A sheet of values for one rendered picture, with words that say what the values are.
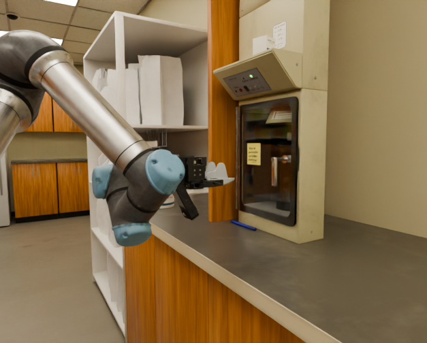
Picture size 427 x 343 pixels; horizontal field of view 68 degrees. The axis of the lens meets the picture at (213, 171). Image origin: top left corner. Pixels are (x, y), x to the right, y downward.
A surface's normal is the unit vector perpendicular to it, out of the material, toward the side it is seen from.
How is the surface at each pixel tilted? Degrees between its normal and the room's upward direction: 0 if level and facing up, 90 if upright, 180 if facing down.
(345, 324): 0
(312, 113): 90
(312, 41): 90
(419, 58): 90
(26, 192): 90
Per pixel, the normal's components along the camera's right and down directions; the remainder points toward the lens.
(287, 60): 0.51, 0.07
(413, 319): 0.00, -1.00
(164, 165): 0.57, -0.62
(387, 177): -0.86, 0.05
